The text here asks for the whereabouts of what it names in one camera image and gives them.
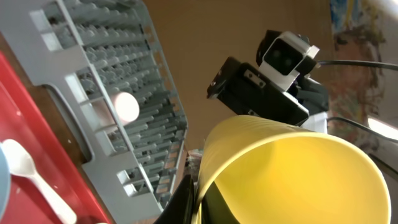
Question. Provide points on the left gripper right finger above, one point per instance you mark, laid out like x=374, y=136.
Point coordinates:
x=214, y=209

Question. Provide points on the pink plastic cup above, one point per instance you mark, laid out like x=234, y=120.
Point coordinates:
x=125, y=105

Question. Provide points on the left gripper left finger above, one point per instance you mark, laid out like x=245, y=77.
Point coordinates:
x=179, y=210

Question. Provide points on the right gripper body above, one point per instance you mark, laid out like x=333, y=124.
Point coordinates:
x=246, y=91

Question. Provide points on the red plastic tray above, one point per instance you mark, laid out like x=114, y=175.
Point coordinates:
x=22, y=121

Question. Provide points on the white plastic spoon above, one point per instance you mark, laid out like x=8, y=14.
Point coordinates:
x=21, y=164

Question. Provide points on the grey dishwasher rack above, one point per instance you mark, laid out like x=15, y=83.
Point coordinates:
x=88, y=51

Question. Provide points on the light blue plate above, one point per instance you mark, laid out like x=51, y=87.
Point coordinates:
x=5, y=183

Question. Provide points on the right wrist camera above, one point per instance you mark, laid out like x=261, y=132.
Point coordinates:
x=284, y=56

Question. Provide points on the yellow plastic cup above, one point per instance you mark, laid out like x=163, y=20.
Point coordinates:
x=272, y=172

